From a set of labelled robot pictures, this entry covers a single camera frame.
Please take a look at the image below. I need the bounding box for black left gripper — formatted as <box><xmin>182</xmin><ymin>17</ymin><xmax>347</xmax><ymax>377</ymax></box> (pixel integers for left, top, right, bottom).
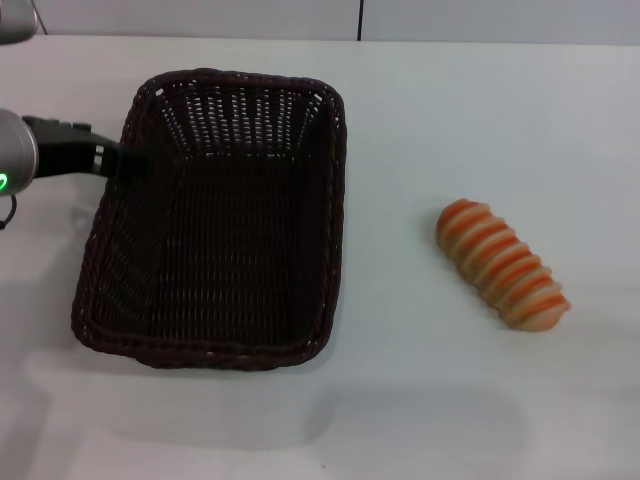
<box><xmin>21</xmin><ymin>115</ymin><xmax>155</xmax><ymax>180</ymax></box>

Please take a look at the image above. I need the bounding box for dark brown wicker basket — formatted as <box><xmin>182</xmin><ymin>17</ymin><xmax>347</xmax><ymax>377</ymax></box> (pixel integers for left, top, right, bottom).
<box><xmin>70</xmin><ymin>68</ymin><xmax>347</xmax><ymax>373</ymax></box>

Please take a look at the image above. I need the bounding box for orange striped bread loaf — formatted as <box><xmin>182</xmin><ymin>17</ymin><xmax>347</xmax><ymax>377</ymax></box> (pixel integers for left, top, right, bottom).
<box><xmin>436</xmin><ymin>197</ymin><xmax>571</xmax><ymax>333</ymax></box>

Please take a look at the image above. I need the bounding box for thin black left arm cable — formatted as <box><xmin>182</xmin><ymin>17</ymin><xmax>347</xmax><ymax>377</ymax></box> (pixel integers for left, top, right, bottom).
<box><xmin>0</xmin><ymin>193</ymin><xmax>18</xmax><ymax>231</ymax></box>

